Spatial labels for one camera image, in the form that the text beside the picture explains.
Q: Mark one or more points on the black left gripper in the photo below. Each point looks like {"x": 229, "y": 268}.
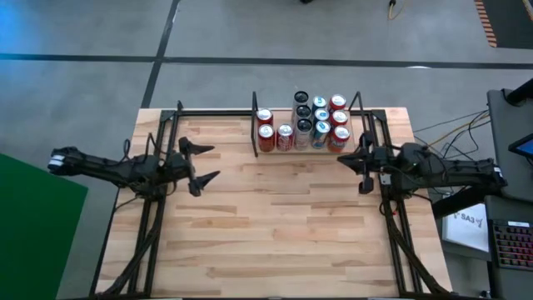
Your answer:
{"x": 181, "y": 166}

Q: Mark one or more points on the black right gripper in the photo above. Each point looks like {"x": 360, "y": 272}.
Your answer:
{"x": 383, "y": 162}

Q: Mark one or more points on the blue silver Red Bull can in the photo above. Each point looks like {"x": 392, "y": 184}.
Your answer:
{"x": 321, "y": 133}
{"x": 321, "y": 114}
{"x": 319, "y": 102}

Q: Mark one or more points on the red Fanta can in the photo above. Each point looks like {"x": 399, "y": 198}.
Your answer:
{"x": 337, "y": 101}
{"x": 339, "y": 118}

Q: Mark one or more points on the pale can black lid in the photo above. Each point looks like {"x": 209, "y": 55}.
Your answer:
{"x": 304, "y": 131}

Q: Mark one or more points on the red Coca-Cola can black script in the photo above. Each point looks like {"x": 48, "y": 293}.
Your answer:
{"x": 266, "y": 137}

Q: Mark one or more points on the red Star Wars Coca-Cola can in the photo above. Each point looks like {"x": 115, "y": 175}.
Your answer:
{"x": 285, "y": 135}

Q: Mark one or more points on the silver Celsius can pink band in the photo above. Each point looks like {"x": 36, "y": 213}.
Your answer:
{"x": 303, "y": 111}

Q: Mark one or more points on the white Celsius Peach Vibe can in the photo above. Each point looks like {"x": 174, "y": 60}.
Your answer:
{"x": 300, "y": 96}

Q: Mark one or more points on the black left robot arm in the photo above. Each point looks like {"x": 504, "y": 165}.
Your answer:
{"x": 108, "y": 166}

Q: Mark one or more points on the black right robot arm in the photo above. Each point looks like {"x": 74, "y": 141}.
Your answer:
{"x": 449, "y": 168}

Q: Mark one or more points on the black desk support bar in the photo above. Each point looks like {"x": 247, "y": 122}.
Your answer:
{"x": 458, "y": 204}

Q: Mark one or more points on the white SA3 label sheet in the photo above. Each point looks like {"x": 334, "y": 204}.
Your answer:
{"x": 466, "y": 229}

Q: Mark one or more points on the grey desk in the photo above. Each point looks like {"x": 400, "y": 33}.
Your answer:
{"x": 508, "y": 283}
{"x": 516, "y": 179}

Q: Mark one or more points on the large computer monitor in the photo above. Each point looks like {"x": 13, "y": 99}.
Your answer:
{"x": 524, "y": 146}

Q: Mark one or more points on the black keyboard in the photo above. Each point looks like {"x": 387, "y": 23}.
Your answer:
{"x": 514, "y": 246}

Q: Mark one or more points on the green floor mat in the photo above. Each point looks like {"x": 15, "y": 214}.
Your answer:
{"x": 33, "y": 233}

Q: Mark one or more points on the black mat orange striped edge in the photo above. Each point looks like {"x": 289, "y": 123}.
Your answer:
{"x": 512, "y": 25}

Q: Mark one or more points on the black table rig frame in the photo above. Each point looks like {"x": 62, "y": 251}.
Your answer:
{"x": 187, "y": 112}

